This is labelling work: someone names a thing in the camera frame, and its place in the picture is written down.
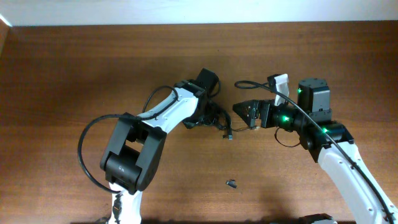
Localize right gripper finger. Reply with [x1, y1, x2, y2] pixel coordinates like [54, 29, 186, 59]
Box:
[239, 107, 259, 128]
[233, 100, 260, 114]

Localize black usb cables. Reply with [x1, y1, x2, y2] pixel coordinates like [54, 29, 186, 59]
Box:
[198, 101, 259, 140]

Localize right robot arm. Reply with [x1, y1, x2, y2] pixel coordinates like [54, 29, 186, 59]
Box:
[233, 74, 397, 223]

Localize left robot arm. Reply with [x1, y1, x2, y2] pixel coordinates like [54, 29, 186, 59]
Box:
[99, 68, 219, 223]

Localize small black adapter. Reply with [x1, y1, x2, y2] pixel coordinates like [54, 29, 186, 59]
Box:
[226, 179, 237, 189]

